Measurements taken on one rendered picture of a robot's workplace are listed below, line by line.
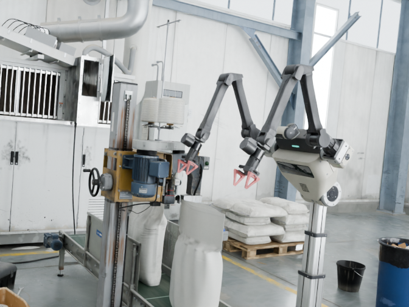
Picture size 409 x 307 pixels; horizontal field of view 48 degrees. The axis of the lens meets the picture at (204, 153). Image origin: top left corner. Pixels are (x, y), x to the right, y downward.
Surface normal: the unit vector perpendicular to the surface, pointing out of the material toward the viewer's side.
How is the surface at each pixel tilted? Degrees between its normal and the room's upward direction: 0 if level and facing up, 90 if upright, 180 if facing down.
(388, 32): 90
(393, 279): 93
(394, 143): 90
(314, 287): 90
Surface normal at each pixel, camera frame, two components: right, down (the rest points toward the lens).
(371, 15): 0.54, 0.09
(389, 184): -0.84, -0.04
